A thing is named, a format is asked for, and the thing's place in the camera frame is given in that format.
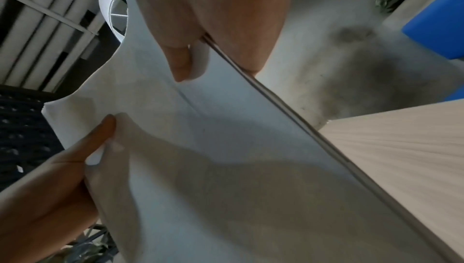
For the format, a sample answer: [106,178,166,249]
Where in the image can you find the person's right hand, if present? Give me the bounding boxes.
[131,0,299,83]

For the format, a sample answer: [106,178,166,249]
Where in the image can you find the person's left hand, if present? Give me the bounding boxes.
[0,113,117,263]

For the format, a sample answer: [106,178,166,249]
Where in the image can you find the white paper sheet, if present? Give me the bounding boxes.
[42,0,452,263]

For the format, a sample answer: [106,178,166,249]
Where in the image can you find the black mesh chair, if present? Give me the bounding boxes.
[0,84,71,192]

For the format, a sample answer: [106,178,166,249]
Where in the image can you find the white round fan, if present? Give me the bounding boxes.
[97,0,131,45]

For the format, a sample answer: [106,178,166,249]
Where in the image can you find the white pipes rack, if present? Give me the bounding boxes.
[0,0,116,92]

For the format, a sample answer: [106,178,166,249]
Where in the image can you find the blue plastic chair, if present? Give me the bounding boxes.
[402,0,464,59]

